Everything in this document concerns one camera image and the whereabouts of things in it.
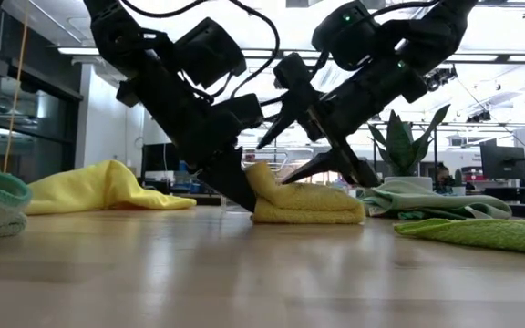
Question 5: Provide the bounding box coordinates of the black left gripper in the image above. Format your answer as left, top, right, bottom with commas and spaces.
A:
115, 56, 264, 213

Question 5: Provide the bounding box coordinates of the black computer monitor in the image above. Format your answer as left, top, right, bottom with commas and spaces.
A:
479, 144, 525, 181
141, 142, 181, 174

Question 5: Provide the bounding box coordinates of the yellow power cable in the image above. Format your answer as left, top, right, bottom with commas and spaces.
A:
0, 8, 30, 175

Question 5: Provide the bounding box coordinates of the yellow microfiber towel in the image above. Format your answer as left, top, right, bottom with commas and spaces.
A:
24, 159, 198, 216
243, 161, 366, 225

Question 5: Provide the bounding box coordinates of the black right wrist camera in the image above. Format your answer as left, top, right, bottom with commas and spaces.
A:
311, 0, 382, 73

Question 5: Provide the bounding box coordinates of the snake plant in white pot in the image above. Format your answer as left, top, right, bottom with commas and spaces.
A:
365, 103, 451, 191

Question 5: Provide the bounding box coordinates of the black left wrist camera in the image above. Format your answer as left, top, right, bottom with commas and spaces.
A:
173, 16, 249, 91

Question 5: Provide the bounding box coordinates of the lime green microfiber towel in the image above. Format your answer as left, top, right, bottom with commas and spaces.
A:
393, 215, 525, 258

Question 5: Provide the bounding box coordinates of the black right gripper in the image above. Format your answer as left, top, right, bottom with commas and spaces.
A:
256, 51, 430, 189

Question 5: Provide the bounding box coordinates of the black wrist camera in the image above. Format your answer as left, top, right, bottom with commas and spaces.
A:
311, 0, 382, 73
173, 16, 249, 91

